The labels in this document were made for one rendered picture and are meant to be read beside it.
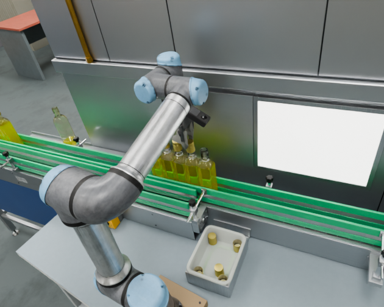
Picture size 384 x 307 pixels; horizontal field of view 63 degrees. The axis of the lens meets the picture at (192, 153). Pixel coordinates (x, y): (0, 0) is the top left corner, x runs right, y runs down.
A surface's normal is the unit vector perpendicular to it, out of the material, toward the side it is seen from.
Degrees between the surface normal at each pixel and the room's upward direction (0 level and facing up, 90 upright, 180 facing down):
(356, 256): 90
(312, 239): 90
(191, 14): 90
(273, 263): 0
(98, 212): 79
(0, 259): 0
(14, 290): 0
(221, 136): 90
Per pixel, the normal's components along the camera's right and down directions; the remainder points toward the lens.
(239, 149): -0.41, 0.62
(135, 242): -0.14, -0.76
